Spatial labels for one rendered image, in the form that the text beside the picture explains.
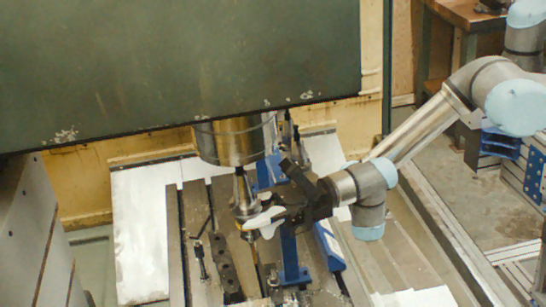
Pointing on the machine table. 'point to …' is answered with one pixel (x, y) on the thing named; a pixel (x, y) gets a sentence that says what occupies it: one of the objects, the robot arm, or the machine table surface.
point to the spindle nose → (236, 140)
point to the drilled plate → (285, 300)
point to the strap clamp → (273, 284)
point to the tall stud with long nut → (200, 257)
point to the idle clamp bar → (225, 267)
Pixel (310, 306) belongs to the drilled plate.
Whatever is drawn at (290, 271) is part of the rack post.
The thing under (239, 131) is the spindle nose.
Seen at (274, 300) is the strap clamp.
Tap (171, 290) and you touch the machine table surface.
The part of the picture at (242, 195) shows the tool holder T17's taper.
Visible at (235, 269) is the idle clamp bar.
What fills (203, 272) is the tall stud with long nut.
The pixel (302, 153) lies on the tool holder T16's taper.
